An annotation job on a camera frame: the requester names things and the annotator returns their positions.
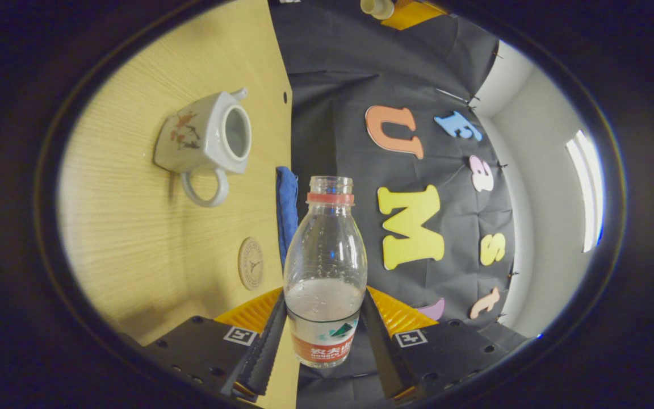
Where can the blue towel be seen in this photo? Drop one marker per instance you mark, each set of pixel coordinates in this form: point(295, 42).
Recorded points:
point(287, 210)

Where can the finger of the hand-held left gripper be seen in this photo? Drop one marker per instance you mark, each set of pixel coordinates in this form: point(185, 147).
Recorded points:
point(412, 14)

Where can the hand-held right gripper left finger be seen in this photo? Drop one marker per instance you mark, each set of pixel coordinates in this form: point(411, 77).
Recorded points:
point(267, 352)

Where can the clear plastic water bottle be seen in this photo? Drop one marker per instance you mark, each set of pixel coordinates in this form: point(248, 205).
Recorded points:
point(325, 255)

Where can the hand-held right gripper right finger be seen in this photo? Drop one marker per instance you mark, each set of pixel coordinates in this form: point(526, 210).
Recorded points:
point(378, 352)

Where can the round beige coaster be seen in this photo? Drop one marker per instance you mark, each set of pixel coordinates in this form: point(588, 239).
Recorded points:
point(251, 264)

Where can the black backdrop cloth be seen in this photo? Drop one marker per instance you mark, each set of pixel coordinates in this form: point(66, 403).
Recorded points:
point(332, 102)

